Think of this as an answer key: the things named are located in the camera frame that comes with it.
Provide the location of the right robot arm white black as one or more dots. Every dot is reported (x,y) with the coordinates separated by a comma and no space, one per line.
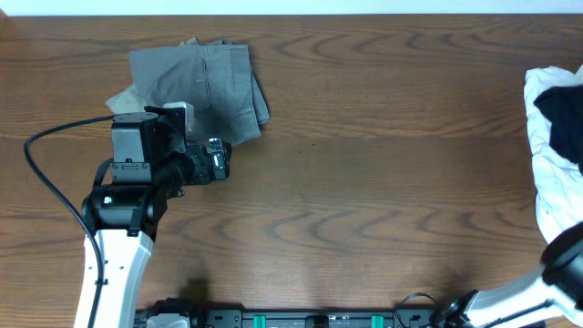
(552,290)

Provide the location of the beige folded garment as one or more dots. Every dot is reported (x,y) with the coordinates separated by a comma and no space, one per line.
(127,101)

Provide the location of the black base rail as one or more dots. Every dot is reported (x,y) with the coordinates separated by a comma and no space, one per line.
(181,313)

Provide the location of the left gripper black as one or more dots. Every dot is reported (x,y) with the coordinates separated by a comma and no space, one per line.
(219,163)

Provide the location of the grey folded shorts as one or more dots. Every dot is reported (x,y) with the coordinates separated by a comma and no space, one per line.
(215,78)

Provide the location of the white crumpled garment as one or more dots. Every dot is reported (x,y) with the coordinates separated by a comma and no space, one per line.
(558,203)

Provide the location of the dark teal t-shirt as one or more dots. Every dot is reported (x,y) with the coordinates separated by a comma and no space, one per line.
(562,106)

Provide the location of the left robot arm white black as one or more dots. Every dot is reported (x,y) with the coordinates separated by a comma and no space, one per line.
(152,162)

